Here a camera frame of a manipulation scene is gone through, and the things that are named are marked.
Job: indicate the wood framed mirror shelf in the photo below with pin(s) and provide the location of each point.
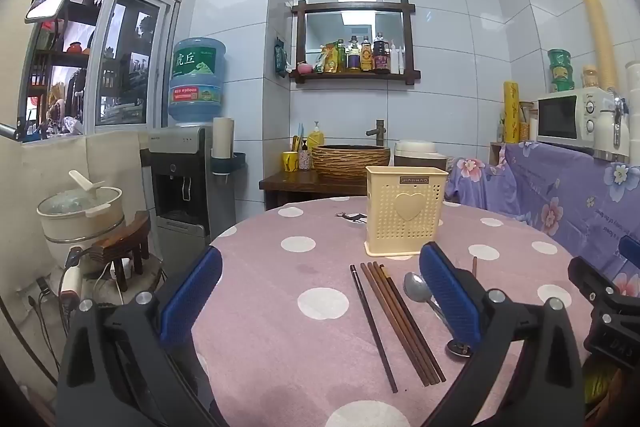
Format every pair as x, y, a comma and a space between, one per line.
340, 24

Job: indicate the yellow seasoning packet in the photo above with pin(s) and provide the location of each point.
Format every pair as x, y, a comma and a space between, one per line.
330, 59

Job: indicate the yellowish jar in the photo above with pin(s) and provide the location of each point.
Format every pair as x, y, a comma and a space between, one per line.
590, 77

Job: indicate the cream perforated utensil holder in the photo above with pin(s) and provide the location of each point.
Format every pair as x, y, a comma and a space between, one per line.
385, 207

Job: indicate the dark wooden washstand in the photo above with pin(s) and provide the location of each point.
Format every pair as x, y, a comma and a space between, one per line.
295, 182

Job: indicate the bronze faucet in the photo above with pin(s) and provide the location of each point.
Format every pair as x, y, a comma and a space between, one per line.
380, 132

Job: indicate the white rice paddle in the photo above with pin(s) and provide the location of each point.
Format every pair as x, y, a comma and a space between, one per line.
82, 181

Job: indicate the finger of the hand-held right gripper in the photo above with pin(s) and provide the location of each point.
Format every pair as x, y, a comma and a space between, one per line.
587, 274
629, 249

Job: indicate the purple floral cloth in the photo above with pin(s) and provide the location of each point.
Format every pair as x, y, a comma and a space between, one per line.
550, 177

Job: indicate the white squeeze bottle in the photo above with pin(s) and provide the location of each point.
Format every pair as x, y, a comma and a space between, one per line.
401, 62
394, 59

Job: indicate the pink patterned pump bottle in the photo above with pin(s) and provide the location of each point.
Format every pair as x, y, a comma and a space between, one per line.
305, 161

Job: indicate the white red handheld device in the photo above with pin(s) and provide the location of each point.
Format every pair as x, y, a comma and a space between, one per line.
70, 282

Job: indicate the white rice cooker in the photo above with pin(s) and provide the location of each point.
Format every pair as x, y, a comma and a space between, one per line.
417, 152

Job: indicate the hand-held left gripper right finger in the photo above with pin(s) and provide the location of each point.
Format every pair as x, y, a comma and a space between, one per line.
450, 297

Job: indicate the green glass bottle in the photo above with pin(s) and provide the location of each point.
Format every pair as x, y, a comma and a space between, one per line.
342, 56

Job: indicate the black chopstick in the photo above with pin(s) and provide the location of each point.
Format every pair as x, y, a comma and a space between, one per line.
372, 329

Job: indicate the oil bottle purple label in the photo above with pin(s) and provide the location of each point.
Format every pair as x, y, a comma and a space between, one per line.
354, 54

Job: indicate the sauce bottle yellow label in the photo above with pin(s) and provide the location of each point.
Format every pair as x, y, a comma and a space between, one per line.
366, 55

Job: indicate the blue water jug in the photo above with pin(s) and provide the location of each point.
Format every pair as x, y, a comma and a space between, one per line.
197, 77

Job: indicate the brown wooden chopstick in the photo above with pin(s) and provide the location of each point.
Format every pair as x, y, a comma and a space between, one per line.
474, 266
412, 324
395, 324
404, 324

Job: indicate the dark soy sauce bottle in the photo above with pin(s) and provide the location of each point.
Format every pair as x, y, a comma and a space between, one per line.
381, 54

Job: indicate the yellow wrap roll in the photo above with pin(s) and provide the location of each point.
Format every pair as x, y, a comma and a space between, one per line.
511, 112

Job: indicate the hanging green packet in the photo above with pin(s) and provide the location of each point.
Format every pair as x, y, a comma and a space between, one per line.
280, 57

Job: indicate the blue toothbrush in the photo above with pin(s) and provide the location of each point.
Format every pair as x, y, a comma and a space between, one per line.
300, 134

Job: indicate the small dark wooden stool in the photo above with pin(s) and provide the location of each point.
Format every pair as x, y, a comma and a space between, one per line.
122, 237

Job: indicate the white microwave oven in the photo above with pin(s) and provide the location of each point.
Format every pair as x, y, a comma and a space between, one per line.
560, 119

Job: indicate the cream electric cooking pot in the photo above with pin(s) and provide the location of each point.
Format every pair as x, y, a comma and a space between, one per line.
75, 227

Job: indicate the sliding aluminium window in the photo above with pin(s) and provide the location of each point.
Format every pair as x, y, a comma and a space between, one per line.
100, 57

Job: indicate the white thermos bottle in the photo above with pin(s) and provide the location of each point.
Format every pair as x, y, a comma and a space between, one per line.
604, 132

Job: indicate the pink polka dot tablecloth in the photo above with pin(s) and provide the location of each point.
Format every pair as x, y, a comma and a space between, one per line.
300, 357

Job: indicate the light wooden box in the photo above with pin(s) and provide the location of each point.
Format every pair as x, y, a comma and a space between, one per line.
496, 152

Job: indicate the green instant noodle cup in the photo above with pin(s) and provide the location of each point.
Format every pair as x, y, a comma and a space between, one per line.
560, 73
559, 57
562, 86

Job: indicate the woven pattern wash basin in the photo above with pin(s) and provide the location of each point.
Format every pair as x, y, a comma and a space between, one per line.
350, 164

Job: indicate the yellow soap pump bottle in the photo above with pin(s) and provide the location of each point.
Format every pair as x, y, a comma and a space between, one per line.
315, 139

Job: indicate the paper cup tube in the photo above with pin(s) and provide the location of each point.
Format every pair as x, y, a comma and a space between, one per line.
223, 137

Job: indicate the grey water dispenser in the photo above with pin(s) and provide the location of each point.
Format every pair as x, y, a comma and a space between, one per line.
175, 142

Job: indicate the tall yellow cup stack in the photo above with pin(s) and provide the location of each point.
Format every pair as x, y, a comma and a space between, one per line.
597, 37

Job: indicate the white container stack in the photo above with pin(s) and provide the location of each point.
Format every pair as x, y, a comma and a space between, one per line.
634, 107

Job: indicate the yellow mug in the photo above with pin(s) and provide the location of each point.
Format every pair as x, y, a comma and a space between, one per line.
290, 162

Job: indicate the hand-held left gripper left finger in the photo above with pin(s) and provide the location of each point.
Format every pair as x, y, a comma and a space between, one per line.
192, 297

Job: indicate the white power adapter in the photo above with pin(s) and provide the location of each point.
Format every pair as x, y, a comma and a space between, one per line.
121, 268

